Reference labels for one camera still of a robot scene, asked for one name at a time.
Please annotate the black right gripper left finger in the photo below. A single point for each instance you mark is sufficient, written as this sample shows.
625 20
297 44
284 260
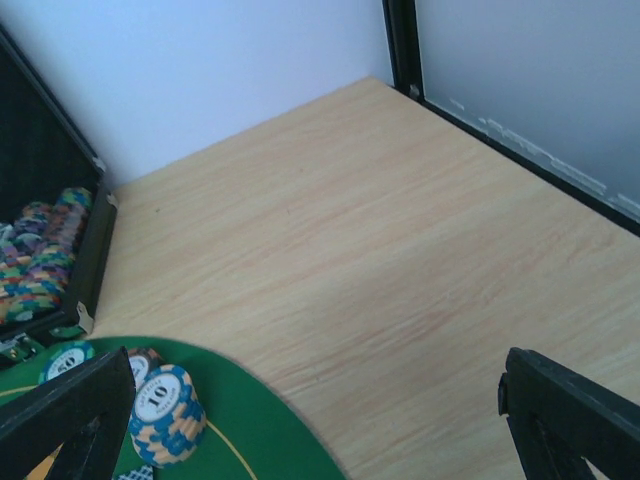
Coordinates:
83 413

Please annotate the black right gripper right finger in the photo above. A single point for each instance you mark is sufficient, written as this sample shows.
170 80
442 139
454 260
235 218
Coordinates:
563 424

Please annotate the teal chip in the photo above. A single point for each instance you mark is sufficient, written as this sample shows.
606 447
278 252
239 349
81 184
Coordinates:
67 356

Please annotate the red chip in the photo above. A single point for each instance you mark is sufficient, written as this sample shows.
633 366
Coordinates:
143 360

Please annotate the grey chips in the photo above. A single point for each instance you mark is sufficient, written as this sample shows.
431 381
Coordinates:
167 422

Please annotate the chip row in case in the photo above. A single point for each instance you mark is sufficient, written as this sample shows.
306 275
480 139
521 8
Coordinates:
49 272
19 241

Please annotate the round green poker mat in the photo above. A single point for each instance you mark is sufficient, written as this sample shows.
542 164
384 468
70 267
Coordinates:
252 433

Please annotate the black poker chip case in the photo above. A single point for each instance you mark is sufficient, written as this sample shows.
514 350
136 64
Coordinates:
43 152

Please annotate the black aluminium frame post right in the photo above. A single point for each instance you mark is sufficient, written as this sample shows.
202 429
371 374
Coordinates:
554 85

